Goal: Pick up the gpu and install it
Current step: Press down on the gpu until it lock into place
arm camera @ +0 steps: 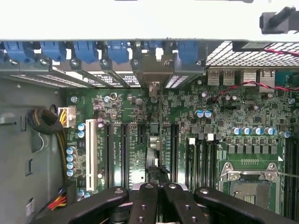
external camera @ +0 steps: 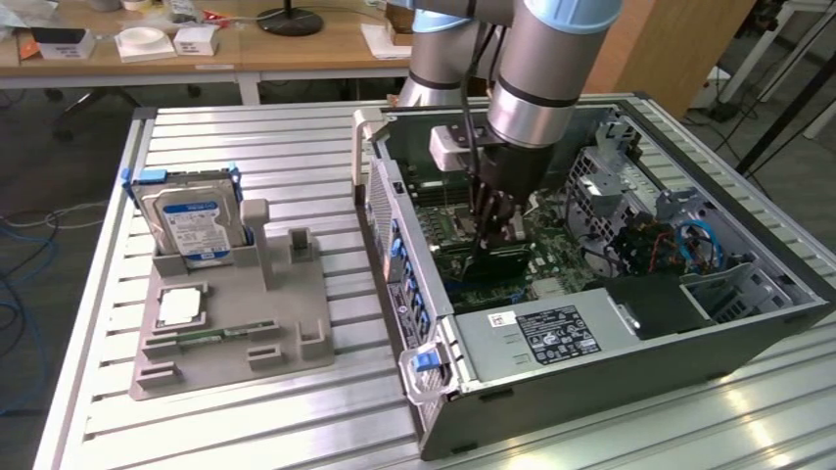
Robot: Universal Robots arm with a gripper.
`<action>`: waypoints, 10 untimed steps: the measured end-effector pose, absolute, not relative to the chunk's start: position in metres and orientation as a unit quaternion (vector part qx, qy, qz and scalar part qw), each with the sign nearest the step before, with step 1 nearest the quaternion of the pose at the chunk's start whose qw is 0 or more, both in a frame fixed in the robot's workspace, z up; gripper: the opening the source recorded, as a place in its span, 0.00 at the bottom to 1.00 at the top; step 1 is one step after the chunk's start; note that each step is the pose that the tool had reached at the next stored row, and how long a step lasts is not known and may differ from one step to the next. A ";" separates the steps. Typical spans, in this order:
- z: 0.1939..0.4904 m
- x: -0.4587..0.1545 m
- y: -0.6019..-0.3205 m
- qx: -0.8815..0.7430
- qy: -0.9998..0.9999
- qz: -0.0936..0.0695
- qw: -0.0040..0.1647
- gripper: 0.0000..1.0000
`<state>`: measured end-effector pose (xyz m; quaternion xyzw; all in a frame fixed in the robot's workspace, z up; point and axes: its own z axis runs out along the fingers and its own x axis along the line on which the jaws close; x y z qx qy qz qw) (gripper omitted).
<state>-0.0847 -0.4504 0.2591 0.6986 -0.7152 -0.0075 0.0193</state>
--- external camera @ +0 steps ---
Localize office chair base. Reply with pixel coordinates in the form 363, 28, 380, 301
43, 87, 143, 143

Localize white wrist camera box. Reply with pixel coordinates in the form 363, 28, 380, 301
427, 124, 488, 173

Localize hard disk with blue carrier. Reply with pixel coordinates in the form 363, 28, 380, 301
122, 167, 248, 271

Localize green Dell motherboard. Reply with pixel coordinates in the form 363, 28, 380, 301
408, 161, 607, 308

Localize black plastic shroud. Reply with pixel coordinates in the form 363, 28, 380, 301
604, 272, 715, 340

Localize silver CPU chip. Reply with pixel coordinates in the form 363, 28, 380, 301
156, 289, 206, 325

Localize wooden desk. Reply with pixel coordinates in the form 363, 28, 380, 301
0, 0, 420, 93

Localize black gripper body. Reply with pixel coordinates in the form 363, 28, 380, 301
470, 140, 558, 196

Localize small white labelled box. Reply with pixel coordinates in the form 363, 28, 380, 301
171, 23, 223, 57

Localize dark grey PC case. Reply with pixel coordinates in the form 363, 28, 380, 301
351, 91, 826, 462

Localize blue data wire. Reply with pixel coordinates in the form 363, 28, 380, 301
675, 218, 724, 276

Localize white desk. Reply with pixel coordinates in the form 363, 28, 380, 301
678, 0, 836, 141

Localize black tripod leg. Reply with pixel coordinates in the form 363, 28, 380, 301
736, 0, 836, 173

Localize white box with black top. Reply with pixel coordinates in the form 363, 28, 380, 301
34, 26, 98, 61

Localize blue release latch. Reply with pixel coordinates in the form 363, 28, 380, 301
412, 343, 439, 375

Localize blue floor cable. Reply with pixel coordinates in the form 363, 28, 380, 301
0, 219, 68, 418

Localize white floor cable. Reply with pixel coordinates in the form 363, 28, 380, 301
0, 202, 107, 230

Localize silver CPU socket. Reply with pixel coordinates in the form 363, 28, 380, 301
454, 195, 546, 247

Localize white box with round insert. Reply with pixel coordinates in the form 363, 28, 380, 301
114, 25, 179, 64

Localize grey printed parts rack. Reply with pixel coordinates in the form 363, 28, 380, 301
128, 197, 339, 401

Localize grey power supply unit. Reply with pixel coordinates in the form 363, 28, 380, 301
452, 287, 648, 384

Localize green RAM stick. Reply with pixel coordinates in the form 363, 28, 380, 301
148, 322, 278, 348

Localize white paper sheets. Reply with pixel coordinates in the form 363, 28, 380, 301
359, 22, 416, 62

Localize black round lamp base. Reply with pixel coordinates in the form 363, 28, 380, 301
255, 0, 327, 37

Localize silver disk bay cage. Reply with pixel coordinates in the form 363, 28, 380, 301
564, 118, 796, 329

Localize black nvidia graphics card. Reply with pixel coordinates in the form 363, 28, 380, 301
460, 242, 534, 286

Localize wooden cabinet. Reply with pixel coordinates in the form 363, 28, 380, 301
583, 0, 719, 119

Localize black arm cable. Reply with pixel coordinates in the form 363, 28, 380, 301
458, 22, 508, 185

